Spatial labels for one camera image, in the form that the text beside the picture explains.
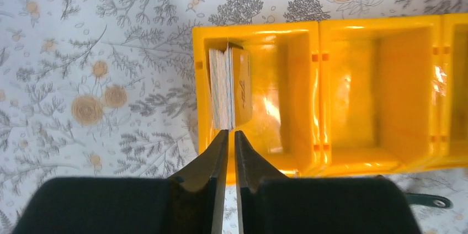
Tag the black leather card holder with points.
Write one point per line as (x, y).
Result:
(433, 201)

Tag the yellow plastic divided bin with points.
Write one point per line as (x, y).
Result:
(349, 97)

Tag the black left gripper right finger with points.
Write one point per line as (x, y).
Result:
(271, 202)

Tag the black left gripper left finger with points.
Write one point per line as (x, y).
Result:
(189, 201)

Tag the orange logo credit card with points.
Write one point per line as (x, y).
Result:
(242, 86)

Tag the floral patterned table mat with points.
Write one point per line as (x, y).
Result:
(107, 88)

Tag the grey card in bin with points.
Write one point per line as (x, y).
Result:
(220, 79)

